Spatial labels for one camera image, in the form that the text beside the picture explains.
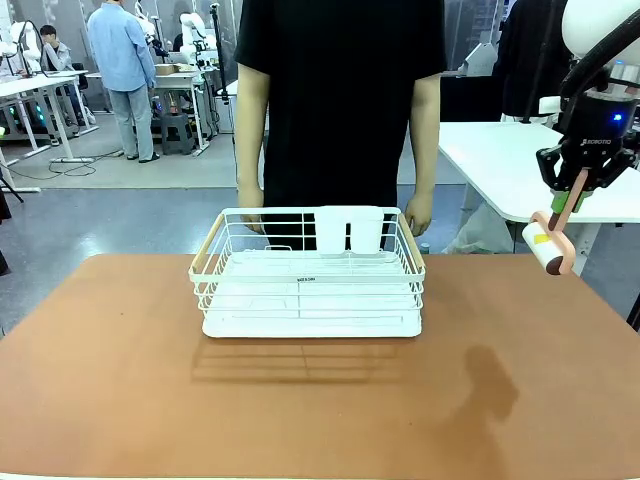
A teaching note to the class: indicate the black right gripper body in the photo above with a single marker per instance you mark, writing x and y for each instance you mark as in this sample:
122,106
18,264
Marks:
595,135

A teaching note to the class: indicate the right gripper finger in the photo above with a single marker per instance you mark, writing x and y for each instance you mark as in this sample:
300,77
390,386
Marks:
550,167
617,167

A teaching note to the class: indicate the pink lint roller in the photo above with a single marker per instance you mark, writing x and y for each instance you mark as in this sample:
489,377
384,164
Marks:
542,245

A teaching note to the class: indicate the person right forearm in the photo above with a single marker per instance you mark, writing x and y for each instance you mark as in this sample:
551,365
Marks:
251,130

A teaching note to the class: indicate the person left forearm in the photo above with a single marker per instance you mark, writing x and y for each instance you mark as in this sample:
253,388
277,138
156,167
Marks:
425,140

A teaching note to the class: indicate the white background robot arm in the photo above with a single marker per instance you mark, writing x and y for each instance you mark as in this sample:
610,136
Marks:
192,35

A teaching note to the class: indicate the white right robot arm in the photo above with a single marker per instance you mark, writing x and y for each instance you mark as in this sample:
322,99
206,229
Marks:
595,25

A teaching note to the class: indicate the person left hand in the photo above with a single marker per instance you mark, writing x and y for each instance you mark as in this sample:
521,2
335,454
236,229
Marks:
420,215

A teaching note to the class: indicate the person right hand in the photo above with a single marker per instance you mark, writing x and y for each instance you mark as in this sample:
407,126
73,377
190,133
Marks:
250,200

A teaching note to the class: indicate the large white side table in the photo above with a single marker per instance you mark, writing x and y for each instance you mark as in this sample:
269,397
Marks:
500,165

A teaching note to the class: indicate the white plastic bag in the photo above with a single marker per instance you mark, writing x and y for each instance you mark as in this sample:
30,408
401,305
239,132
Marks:
482,232

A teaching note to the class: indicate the person in black clothes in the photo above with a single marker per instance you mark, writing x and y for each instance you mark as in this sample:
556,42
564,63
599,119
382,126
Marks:
530,55

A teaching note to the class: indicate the black panel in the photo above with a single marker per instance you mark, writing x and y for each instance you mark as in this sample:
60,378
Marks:
470,97

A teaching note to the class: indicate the grey white angular housing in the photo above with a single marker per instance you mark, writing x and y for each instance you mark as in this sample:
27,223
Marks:
480,60

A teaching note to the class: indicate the white plastic cutlery holder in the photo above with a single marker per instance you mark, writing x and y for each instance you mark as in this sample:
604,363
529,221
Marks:
350,230

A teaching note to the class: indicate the person torso black t-shirt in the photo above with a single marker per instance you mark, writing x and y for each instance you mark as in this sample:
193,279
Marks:
340,100

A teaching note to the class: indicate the white plastic drip tray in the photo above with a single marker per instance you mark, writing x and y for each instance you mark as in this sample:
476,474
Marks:
310,330

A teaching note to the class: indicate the black tripod pole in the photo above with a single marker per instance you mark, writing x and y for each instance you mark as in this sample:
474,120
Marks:
220,60

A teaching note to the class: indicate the white table under cardboard box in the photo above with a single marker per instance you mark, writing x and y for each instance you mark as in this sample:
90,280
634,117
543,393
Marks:
185,80

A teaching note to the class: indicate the grey plastic step stool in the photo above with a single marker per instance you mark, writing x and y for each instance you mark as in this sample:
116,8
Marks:
176,134

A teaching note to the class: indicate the open cardboard box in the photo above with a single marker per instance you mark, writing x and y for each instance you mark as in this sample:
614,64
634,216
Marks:
172,69

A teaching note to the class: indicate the man in blue shirt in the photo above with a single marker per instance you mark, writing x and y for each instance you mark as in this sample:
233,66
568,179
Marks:
122,55

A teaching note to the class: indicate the white power strip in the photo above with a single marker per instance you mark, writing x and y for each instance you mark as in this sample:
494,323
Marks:
72,160

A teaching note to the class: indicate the seated person grey jacket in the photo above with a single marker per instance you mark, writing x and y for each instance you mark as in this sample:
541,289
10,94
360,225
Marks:
57,52

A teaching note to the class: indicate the long white desk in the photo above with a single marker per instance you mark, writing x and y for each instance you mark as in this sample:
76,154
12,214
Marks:
30,85

